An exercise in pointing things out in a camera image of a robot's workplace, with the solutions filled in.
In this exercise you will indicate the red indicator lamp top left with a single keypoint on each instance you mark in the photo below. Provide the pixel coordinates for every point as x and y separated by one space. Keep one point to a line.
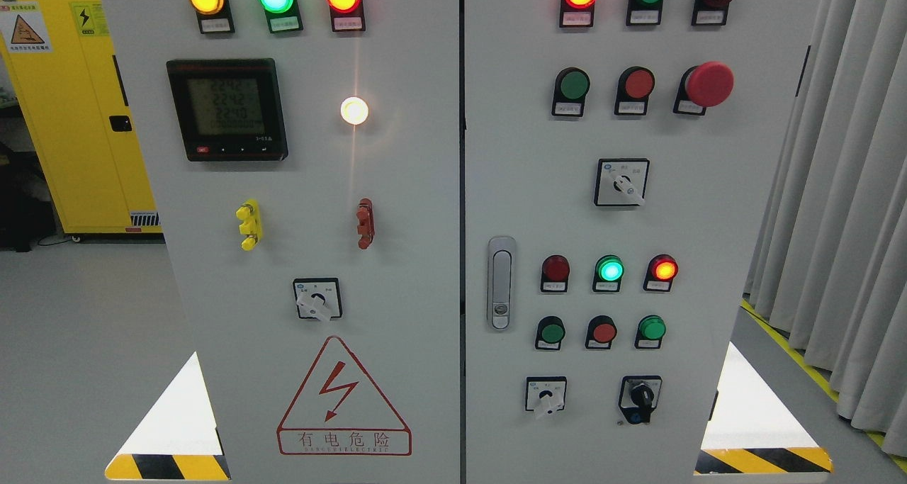
347 15

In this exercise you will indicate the red indicator lamp middle left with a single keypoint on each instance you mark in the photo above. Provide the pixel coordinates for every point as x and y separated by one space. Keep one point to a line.
555 273

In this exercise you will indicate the green start push button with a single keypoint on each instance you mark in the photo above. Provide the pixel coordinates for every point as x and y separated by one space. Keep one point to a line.
550 334

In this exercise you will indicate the grey pleated curtain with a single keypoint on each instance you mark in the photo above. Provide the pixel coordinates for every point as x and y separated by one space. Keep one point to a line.
830 264

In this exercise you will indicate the green push button upper row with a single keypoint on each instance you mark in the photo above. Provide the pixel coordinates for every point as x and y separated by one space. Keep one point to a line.
569 92

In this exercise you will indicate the yellow terminal connector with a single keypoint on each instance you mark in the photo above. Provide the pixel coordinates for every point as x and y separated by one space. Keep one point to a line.
250 224

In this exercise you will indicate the red indicator lamp middle right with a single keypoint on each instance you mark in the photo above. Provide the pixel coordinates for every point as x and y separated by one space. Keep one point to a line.
660 273

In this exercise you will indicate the red mushroom emergency stop button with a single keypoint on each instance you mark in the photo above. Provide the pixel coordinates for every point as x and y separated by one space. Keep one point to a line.
706 85

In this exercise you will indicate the silver cabinet door handle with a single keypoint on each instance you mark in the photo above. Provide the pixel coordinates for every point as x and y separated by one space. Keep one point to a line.
500 252

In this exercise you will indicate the red push button upper row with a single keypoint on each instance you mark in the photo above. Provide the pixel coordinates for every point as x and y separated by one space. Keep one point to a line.
633 90

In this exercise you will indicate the black key selector switch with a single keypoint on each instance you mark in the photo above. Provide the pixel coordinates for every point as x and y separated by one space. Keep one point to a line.
639 397

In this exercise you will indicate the white glowing indicator lamp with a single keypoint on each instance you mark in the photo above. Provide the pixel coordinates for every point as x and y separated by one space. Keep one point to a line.
354 110

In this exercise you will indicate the green indicator lamp middle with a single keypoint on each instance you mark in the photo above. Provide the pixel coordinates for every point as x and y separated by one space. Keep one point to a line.
608 273

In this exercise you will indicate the red indicator lamp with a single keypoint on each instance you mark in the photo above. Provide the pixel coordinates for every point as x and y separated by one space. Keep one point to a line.
555 273
660 273
347 15
576 13

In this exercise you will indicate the left panel rotary selector switch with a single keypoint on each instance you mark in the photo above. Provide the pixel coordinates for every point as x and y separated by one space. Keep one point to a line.
318 298

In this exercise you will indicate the grey electrical control cabinet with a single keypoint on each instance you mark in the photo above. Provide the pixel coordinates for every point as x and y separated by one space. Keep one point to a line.
460 146

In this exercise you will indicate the upper right rotary selector switch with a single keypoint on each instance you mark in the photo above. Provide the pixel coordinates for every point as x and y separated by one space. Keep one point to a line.
621 182

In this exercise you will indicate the red stop push button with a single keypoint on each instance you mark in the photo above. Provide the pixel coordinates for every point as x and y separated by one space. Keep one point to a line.
601 332

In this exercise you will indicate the yellow indicator lamp top left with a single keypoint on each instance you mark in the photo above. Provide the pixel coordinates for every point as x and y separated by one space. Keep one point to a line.
214 16

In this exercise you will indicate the red electrical hazard warning sticker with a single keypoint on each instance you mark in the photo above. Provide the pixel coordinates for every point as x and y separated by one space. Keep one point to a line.
339 410

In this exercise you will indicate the yellow safety storage cabinet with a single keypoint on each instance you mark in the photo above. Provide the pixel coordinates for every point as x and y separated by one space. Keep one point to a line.
64 69

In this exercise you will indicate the black digital power meter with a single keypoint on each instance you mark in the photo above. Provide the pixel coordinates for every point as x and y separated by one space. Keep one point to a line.
228 109

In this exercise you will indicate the red terminal connector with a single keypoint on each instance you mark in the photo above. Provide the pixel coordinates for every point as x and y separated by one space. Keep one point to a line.
366 223

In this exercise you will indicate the green push button lower right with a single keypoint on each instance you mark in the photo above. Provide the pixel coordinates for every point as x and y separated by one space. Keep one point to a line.
650 332

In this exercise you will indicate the red indicator lamp top right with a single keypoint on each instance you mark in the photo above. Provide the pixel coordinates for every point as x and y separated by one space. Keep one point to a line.
576 13

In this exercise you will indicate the green indicator lamp top left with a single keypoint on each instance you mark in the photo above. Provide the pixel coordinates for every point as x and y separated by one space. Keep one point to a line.
282 15

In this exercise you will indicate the lower left rotary selector switch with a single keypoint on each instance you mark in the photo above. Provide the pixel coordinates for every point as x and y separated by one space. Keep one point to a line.
545 395

